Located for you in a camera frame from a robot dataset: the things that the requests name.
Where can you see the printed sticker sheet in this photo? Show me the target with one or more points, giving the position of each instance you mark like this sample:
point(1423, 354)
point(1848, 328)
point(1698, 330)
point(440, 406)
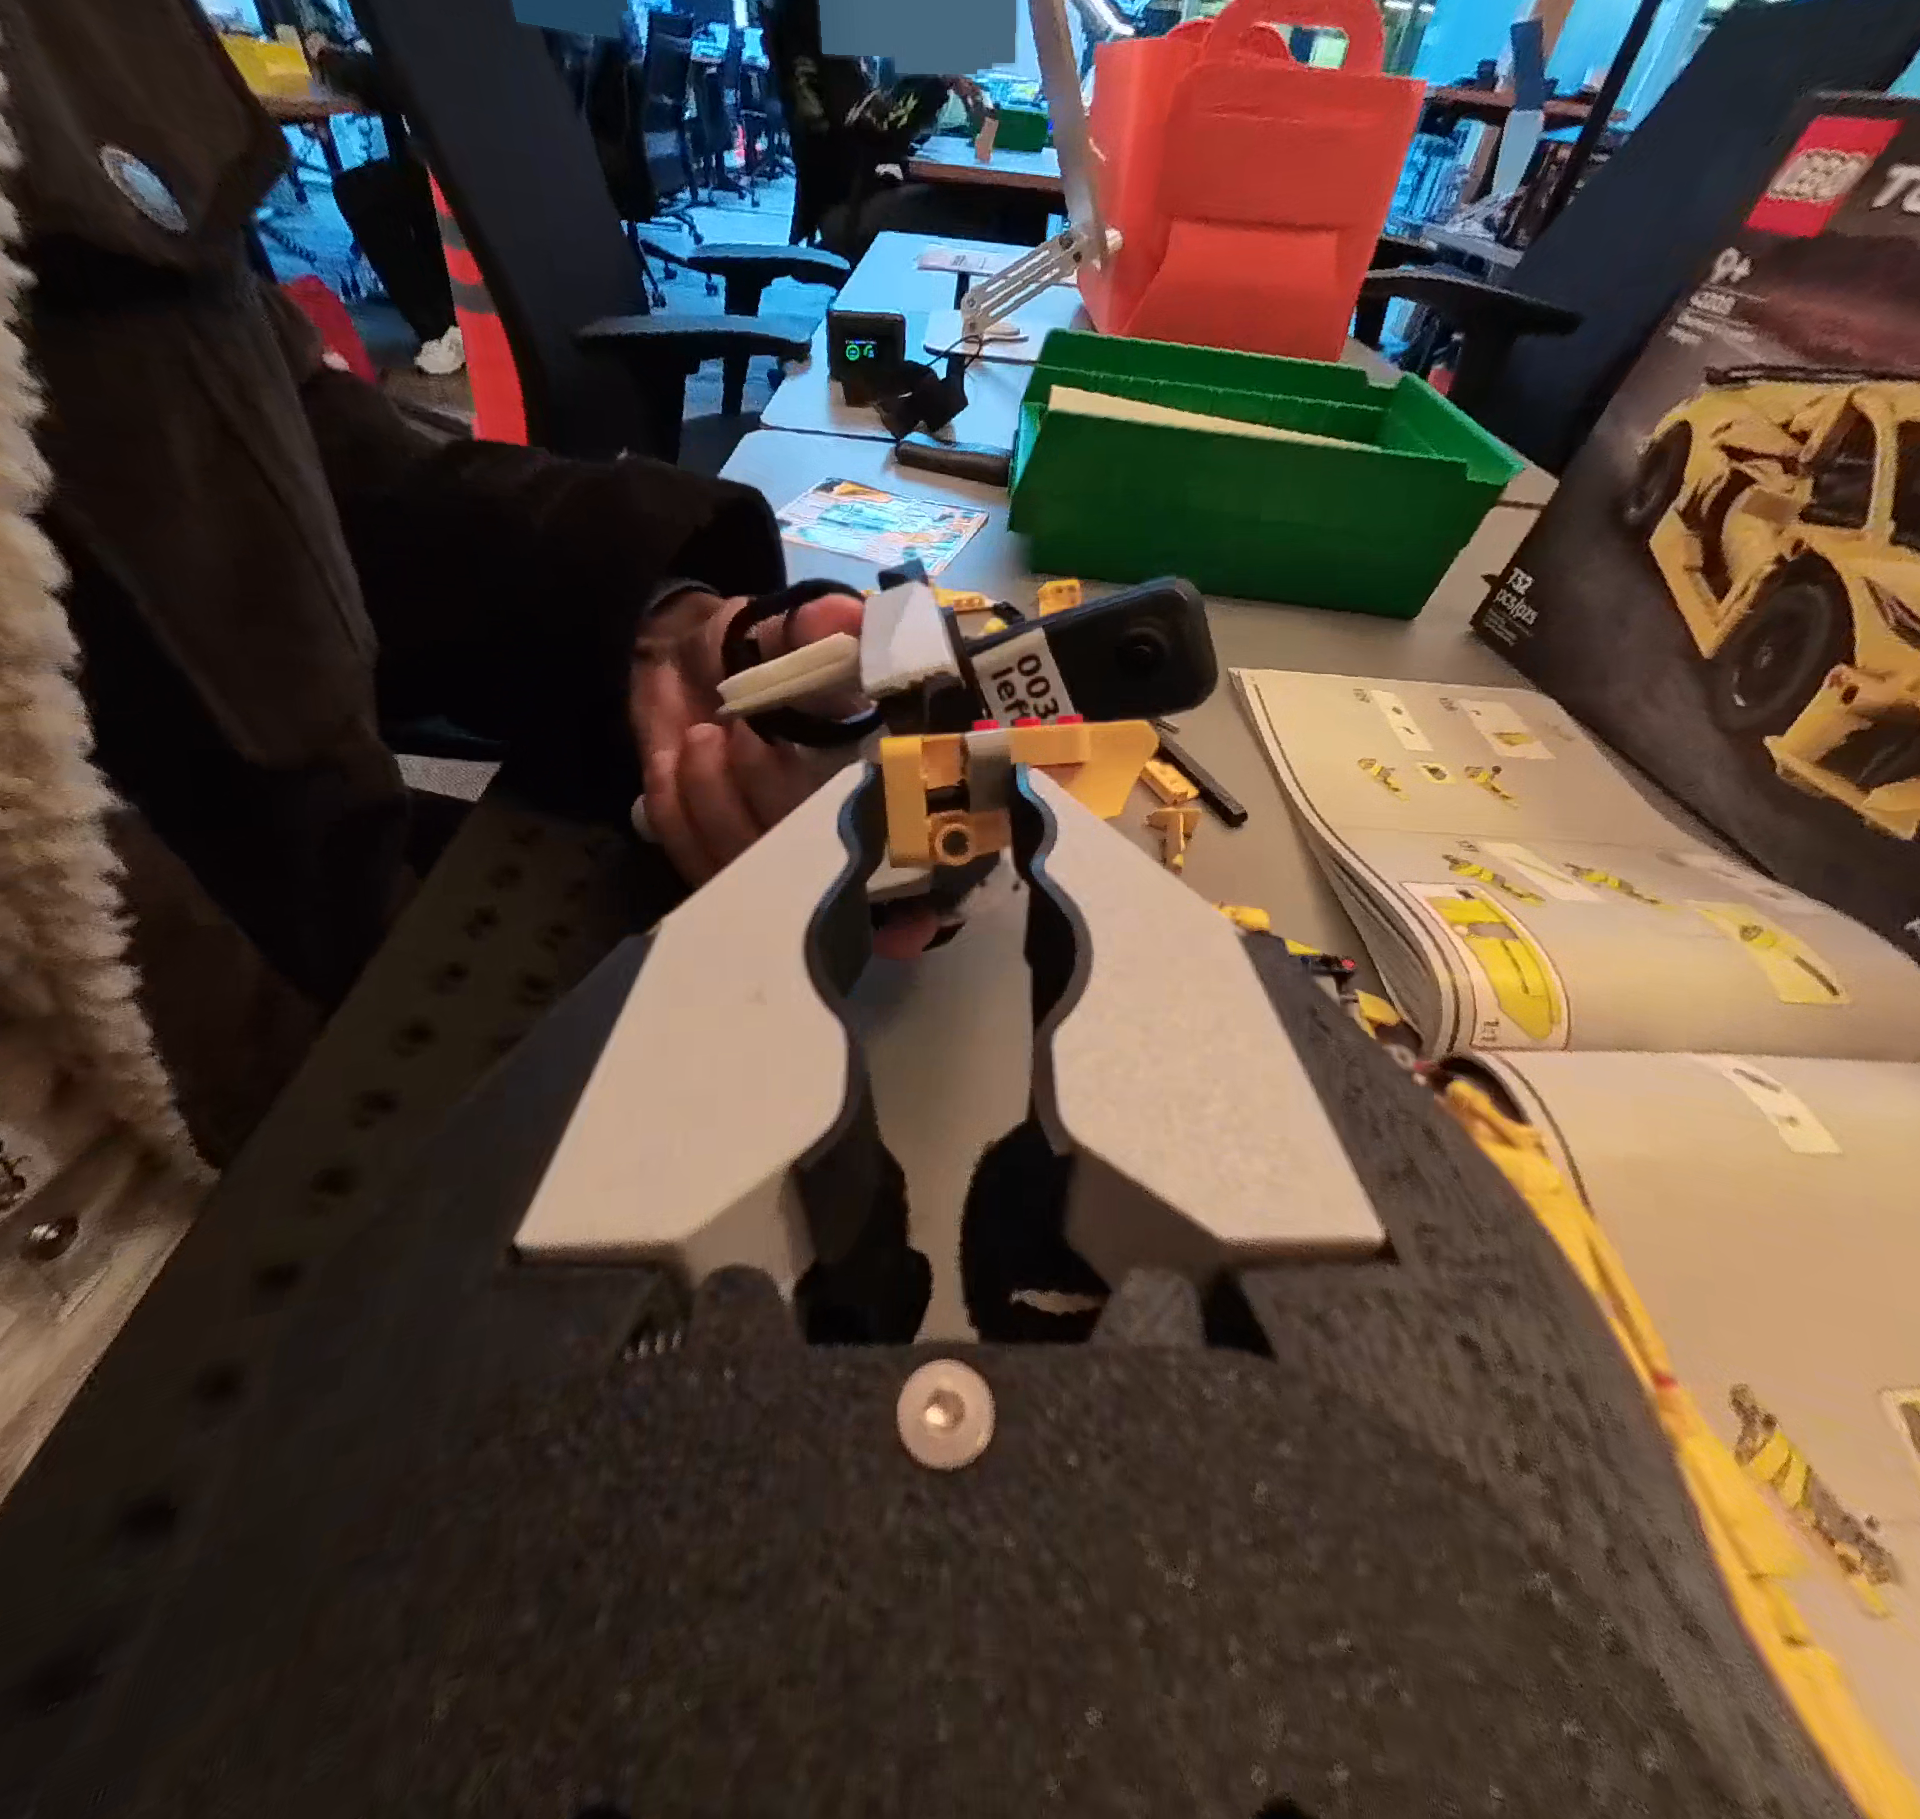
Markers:
point(885, 523)

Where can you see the white board stand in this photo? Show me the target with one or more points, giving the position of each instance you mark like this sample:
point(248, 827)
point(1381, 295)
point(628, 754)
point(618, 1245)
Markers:
point(1036, 276)

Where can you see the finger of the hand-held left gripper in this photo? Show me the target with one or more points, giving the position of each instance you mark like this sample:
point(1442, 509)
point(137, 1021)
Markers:
point(908, 643)

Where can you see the wooden display board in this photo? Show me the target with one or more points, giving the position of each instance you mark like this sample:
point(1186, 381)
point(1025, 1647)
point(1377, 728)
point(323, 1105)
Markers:
point(1067, 124)

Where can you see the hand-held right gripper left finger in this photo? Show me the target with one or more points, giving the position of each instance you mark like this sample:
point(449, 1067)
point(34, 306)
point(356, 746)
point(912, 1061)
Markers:
point(706, 1100)

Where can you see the yellow panel with red pins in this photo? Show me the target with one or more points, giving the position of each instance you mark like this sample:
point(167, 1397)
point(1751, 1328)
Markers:
point(1080, 761)

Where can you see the dark perforated panel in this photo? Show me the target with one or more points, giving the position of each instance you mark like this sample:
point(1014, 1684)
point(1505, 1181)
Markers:
point(451, 980)

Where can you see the black long brick beam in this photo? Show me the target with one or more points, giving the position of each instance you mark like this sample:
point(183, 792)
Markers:
point(1199, 783)

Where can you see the black toy set box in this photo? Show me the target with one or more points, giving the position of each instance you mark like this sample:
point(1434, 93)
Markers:
point(1650, 424)

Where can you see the grey brick connector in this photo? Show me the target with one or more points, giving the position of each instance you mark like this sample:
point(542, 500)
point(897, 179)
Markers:
point(900, 884)

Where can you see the orange traffic cone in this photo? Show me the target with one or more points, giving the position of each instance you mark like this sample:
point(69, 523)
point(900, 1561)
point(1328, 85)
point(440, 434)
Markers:
point(487, 348)

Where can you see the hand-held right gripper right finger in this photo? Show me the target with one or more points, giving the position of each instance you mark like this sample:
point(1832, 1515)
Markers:
point(1199, 1100)

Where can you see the person's left hand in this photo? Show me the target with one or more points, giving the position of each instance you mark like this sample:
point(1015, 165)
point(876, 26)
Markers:
point(719, 800)

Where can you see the orange plastic bag holder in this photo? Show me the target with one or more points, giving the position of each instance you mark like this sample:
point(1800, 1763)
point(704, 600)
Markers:
point(1247, 200)

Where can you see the black office chair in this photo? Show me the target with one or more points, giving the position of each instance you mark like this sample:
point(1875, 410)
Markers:
point(510, 200)
point(1650, 229)

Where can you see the black slim device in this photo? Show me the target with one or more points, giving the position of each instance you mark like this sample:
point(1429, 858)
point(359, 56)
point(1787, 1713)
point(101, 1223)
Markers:
point(953, 459)

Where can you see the adjoining grey table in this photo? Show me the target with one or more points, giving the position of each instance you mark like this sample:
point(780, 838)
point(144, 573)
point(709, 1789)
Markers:
point(811, 381)

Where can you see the small black display device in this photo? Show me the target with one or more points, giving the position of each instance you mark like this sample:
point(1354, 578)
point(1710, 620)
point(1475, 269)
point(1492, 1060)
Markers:
point(867, 348)

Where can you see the yellow brick car model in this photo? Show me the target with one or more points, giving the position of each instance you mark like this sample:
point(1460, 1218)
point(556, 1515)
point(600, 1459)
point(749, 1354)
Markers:
point(1726, 1535)

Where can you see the green plastic bin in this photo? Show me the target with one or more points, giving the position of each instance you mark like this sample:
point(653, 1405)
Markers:
point(1231, 530)

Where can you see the yellow storage bin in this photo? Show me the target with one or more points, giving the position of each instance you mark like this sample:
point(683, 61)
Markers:
point(263, 69)

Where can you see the instruction booklet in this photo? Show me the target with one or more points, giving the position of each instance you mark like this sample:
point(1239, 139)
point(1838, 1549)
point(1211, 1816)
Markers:
point(1575, 875)

